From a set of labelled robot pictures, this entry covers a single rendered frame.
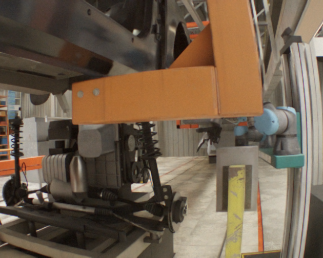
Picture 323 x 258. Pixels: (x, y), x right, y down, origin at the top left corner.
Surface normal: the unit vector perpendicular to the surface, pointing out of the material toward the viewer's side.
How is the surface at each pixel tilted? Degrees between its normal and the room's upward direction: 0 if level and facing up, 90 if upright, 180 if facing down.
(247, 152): 90
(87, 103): 90
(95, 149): 90
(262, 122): 96
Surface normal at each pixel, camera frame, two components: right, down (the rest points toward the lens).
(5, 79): 0.94, 0.10
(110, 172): -0.33, 0.02
